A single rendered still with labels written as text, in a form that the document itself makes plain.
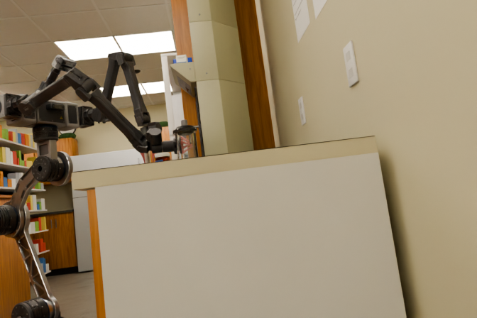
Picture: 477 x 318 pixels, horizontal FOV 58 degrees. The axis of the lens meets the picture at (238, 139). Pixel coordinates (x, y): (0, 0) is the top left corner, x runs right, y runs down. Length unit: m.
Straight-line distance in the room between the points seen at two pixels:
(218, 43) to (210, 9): 0.17
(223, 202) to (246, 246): 0.11
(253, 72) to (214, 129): 0.59
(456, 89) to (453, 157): 0.12
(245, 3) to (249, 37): 0.21
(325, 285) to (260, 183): 0.27
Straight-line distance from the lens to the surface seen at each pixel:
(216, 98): 2.07
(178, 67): 2.12
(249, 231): 0.98
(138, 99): 2.53
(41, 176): 2.62
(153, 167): 0.99
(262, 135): 2.43
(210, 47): 2.15
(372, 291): 1.06
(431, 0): 0.88
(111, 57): 2.65
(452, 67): 0.82
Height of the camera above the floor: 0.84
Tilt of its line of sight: 8 degrees up
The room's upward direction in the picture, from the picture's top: 7 degrees counter-clockwise
